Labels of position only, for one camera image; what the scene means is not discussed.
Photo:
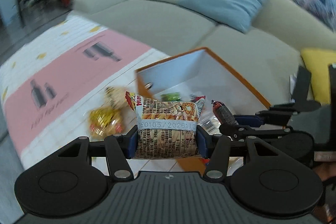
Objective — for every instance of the beige sofa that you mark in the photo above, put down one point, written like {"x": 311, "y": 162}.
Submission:
{"x": 157, "y": 19}

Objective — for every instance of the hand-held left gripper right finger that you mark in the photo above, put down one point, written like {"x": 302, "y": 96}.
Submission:
{"x": 202, "y": 142}

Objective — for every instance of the yellow cushion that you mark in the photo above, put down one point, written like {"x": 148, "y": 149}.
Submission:
{"x": 319, "y": 69}

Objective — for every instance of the small red snack packet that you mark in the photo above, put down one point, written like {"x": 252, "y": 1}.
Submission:
{"x": 165, "y": 119}

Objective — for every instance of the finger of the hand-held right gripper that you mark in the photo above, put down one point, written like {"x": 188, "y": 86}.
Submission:
{"x": 248, "y": 119}
{"x": 231, "y": 130}

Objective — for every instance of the dark sausage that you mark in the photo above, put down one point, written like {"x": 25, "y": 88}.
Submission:
{"x": 224, "y": 112}

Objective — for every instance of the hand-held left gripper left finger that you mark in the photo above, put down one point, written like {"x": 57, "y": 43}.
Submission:
{"x": 131, "y": 144}

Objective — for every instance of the yellow snack packet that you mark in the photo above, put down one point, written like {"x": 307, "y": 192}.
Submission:
{"x": 105, "y": 121}

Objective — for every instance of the orange cardboard box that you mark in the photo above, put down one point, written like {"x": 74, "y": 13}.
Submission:
{"x": 183, "y": 69}

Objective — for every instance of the beige cracker packet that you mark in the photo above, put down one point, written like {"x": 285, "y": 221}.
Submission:
{"x": 115, "y": 96}

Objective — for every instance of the green snack packet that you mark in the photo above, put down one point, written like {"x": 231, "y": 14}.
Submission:
{"x": 170, "y": 96}

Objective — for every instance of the pink checked printed tablecloth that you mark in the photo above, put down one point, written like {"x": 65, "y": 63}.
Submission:
{"x": 65, "y": 61}

